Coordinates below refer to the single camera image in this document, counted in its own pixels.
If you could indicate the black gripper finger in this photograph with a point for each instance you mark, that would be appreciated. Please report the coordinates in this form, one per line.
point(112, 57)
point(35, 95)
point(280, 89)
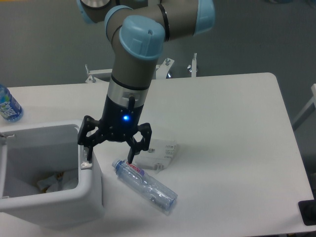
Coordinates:
point(91, 133)
point(137, 146)

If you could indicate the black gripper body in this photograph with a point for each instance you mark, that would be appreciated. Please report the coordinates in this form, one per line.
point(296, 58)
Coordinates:
point(117, 121)

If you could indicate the white plastic trash can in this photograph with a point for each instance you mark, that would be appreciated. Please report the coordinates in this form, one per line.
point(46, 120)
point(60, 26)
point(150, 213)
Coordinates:
point(32, 152)

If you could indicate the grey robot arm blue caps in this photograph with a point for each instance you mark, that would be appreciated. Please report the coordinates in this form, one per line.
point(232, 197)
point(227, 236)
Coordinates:
point(137, 31)

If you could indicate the crumpled trash inside can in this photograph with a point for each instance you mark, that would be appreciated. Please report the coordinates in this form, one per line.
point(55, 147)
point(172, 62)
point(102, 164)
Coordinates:
point(61, 181)

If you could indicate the crumpled white paper packet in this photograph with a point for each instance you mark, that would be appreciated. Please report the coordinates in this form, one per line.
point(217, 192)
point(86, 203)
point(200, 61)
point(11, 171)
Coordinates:
point(158, 157)

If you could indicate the clear empty water bottle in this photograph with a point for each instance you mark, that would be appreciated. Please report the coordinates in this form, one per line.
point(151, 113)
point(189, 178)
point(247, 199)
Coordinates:
point(145, 185)

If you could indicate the blue labelled water bottle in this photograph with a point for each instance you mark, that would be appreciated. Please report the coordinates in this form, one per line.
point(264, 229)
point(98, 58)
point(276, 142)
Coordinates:
point(10, 109)

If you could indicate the black clamp at table edge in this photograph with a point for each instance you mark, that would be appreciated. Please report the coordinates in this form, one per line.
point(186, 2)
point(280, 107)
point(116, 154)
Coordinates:
point(308, 211)

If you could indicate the white metal base frame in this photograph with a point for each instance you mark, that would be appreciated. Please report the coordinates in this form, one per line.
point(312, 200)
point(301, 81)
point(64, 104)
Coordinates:
point(162, 71)

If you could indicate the white frame at right edge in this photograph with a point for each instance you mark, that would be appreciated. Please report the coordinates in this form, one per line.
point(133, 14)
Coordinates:
point(306, 111)

